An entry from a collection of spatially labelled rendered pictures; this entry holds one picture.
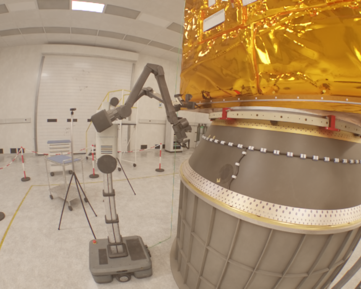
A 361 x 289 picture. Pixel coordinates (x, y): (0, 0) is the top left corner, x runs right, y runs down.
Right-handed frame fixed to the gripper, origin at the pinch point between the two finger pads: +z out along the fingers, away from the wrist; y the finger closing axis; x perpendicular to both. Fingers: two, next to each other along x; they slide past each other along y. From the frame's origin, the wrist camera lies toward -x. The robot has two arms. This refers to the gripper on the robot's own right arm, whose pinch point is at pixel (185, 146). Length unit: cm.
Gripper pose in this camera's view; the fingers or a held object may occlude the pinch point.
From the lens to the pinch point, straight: 128.2
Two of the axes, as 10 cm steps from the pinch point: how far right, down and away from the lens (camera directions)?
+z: 4.0, 8.6, 3.3
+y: -4.3, -1.5, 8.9
